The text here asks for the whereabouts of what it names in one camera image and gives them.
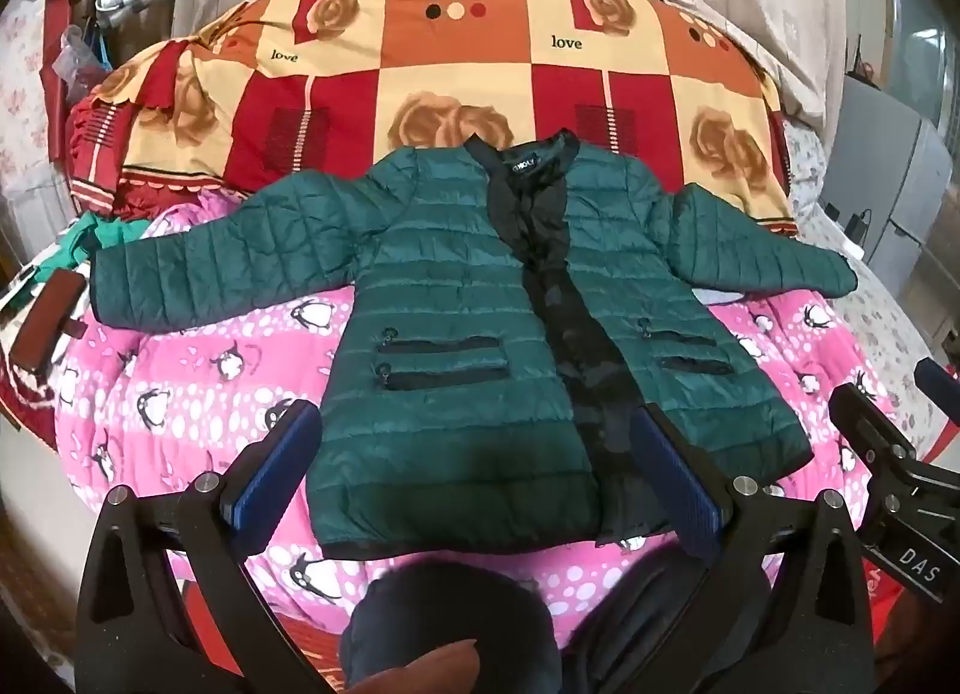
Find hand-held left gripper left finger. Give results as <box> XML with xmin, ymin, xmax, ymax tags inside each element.
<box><xmin>75</xmin><ymin>400</ymin><xmax>331</xmax><ymax>694</ymax></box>

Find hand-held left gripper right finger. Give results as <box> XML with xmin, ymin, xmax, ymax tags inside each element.
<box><xmin>634</xmin><ymin>405</ymin><xmax>876</xmax><ymax>694</ymax></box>

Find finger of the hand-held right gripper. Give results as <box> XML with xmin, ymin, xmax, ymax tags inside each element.
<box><xmin>915</xmin><ymin>356</ymin><xmax>960</xmax><ymax>429</ymax></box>
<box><xmin>829</xmin><ymin>382</ymin><xmax>912</xmax><ymax>492</ymax></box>

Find green puffer jacket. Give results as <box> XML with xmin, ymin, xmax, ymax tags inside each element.
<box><xmin>90</xmin><ymin>127</ymin><xmax>860</xmax><ymax>560</ymax></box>

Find pink penguin blanket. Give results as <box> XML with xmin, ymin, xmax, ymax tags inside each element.
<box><xmin>52</xmin><ymin>187</ymin><xmax>901</xmax><ymax>665</ymax></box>

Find grey cabinet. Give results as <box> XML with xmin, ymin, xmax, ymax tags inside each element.
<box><xmin>829</xmin><ymin>67</ymin><xmax>960</xmax><ymax>309</ymax></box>

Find person's legs in dark pants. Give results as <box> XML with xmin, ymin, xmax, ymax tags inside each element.
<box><xmin>341</xmin><ymin>551</ymin><xmax>773</xmax><ymax>694</ymax></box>

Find brown leather case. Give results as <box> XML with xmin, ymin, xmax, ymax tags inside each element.
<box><xmin>19</xmin><ymin>268</ymin><xmax>85</xmax><ymax>374</ymax></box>

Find green cloth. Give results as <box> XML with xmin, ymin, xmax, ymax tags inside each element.
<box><xmin>41</xmin><ymin>212</ymin><xmax>147</xmax><ymax>271</ymax></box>

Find red yellow rose quilt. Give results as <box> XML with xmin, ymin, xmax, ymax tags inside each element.
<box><xmin>64</xmin><ymin>0</ymin><xmax>800</xmax><ymax>237</ymax></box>

